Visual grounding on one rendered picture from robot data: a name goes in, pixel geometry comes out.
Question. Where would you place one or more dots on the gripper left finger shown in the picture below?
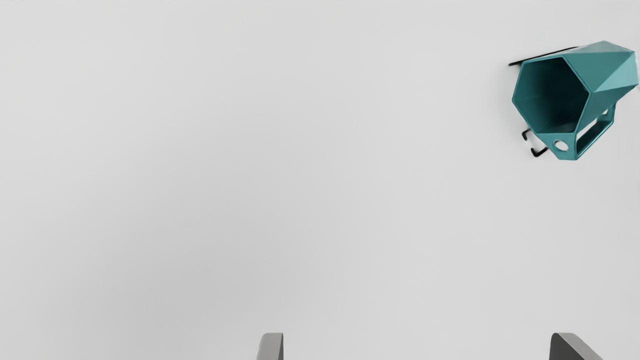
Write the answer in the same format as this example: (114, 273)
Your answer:
(271, 347)

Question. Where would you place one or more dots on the teal faceted mug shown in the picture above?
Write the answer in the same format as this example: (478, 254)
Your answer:
(605, 70)

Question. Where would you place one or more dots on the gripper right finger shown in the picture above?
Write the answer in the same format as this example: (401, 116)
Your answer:
(567, 349)

